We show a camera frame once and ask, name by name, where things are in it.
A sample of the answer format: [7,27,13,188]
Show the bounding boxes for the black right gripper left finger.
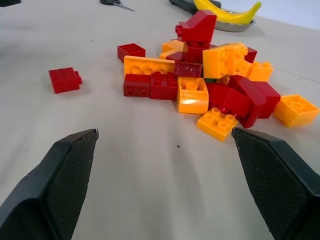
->
[0,128,100,240]

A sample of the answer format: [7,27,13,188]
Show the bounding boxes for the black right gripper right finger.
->
[231,126,320,240]

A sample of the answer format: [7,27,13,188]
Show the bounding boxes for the orange four-stud toy block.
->
[196,107,240,144]

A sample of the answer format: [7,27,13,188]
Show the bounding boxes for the red square toy block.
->
[243,46,259,64]
[252,80,282,120]
[48,66,83,95]
[123,73,152,98]
[184,40,218,64]

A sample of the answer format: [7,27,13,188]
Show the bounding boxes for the red curved toy block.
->
[227,74,269,129]
[206,82,253,119]

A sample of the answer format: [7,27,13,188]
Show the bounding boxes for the dark red plastic building brick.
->
[173,61,204,79]

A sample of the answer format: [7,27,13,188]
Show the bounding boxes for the small red brick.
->
[117,43,147,63]

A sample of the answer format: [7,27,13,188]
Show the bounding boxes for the round metal plate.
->
[213,8,258,33]

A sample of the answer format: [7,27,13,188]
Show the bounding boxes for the red sloped plastic building brick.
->
[175,9,218,44]

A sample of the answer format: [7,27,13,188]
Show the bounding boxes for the yellow toy banana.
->
[193,0,263,25]

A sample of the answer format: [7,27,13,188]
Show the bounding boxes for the black object at table edge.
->
[0,0,23,8]

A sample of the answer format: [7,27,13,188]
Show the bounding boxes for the black flat tray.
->
[168,0,223,15]

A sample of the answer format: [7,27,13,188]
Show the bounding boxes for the black handled scissors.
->
[99,0,136,13]

